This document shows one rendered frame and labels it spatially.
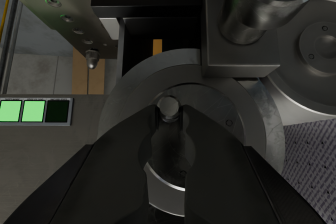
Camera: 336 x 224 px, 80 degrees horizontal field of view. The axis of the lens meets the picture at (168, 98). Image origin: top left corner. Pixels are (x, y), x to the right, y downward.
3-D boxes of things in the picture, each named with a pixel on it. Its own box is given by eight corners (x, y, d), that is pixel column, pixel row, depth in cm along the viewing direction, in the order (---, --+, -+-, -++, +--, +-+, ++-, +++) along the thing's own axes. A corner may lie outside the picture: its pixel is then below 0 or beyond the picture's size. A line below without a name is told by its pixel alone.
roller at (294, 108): (387, -16, 18) (420, 117, 16) (263, 75, 43) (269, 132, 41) (252, -14, 19) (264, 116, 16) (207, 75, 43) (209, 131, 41)
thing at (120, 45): (131, -87, 21) (121, 81, 18) (153, 31, 44) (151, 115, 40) (126, -86, 21) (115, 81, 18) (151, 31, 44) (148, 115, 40)
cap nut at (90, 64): (97, 49, 51) (95, 66, 50) (102, 55, 55) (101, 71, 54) (83, 49, 51) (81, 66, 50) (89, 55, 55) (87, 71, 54)
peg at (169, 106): (169, 123, 11) (151, 107, 12) (170, 127, 14) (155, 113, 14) (186, 105, 12) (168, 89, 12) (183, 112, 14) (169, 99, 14)
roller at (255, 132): (260, 63, 16) (274, 219, 14) (207, 110, 42) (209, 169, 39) (119, 63, 17) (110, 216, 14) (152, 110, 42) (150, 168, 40)
